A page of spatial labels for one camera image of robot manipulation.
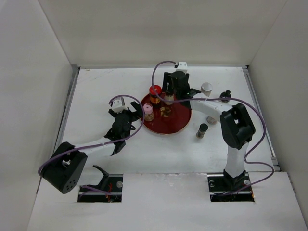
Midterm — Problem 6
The black top grinder bottle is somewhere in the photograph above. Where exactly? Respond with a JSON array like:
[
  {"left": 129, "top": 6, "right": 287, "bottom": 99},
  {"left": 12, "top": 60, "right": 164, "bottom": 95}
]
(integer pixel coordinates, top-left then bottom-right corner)
[{"left": 164, "top": 82, "right": 174, "bottom": 105}]

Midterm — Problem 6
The pink lid spice shaker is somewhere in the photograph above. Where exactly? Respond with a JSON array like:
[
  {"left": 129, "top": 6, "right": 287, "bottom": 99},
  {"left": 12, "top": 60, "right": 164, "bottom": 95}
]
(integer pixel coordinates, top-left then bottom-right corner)
[{"left": 143, "top": 103, "right": 154, "bottom": 122}]

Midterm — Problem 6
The red lid chili sauce jar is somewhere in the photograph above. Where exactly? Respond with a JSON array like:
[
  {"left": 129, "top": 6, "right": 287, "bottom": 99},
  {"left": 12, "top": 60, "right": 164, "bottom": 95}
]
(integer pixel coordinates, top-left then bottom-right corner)
[{"left": 149, "top": 85, "right": 162, "bottom": 107}]

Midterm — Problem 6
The silver lid tall jar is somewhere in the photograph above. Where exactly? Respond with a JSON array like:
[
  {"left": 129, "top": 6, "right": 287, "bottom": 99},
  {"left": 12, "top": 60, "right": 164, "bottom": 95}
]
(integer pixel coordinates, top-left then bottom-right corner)
[{"left": 201, "top": 82, "right": 213, "bottom": 97}]

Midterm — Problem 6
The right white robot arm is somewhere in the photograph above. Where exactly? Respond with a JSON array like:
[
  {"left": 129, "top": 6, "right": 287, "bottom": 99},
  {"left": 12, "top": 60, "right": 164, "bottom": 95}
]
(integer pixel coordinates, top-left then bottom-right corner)
[{"left": 162, "top": 71, "right": 256, "bottom": 191}]

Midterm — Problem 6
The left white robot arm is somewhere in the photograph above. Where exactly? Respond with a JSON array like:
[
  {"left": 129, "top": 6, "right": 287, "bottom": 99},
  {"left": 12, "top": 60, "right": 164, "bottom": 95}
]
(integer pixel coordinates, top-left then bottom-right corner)
[{"left": 38, "top": 98, "right": 145, "bottom": 194}]

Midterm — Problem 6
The red round tray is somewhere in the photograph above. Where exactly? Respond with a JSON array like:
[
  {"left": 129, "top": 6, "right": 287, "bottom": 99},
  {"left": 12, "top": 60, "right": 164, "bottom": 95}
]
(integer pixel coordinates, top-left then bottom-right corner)
[{"left": 144, "top": 101, "right": 192, "bottom": 135}]

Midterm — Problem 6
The black pump white bottle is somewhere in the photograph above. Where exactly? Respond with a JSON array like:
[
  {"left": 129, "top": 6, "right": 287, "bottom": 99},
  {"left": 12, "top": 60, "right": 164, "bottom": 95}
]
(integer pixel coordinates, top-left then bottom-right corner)
[{"left": 220, "top": 90, "right": 231, "bottom": 103}]

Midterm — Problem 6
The small dark bottle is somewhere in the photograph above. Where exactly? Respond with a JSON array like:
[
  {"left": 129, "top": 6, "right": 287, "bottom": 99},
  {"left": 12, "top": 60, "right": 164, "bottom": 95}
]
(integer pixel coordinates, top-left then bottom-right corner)
[{"left": 196, "top": 123, "right": 208, "bottom": 139}]

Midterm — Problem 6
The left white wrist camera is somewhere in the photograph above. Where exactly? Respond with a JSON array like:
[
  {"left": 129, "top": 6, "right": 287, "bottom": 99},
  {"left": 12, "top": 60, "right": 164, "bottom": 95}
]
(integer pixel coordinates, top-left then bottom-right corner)
[{"left": 110, "top": 97, "right": 127, "bottom": 113}]

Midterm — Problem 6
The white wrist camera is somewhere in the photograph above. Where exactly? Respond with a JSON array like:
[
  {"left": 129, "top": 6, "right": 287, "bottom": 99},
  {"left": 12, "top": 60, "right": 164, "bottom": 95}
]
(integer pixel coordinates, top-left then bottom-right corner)
[
  {"left": 110, "top": 97, "right": 127, "bottom": 113},
  {"left": 175, "top": 62, "right": 188, "bottom": 73}
]

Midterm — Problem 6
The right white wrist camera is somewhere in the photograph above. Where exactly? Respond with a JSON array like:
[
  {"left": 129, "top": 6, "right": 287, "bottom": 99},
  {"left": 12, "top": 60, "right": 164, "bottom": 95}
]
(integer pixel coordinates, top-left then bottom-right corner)
[{"left": 175, "top": 62, "right": 188, "bottom": 73}]

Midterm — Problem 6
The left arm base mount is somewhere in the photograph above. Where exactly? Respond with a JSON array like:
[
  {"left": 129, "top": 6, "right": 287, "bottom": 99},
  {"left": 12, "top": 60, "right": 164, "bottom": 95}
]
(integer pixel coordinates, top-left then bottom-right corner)
[{"left": 77, "top": 165, "right": 124, "bottom": 203}]

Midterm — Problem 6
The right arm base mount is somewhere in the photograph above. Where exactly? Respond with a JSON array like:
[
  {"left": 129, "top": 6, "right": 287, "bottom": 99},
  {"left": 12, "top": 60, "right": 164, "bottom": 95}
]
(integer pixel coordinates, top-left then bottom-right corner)
[{"left": 207, "top": 173, "right": 255, "bottom": 202}]

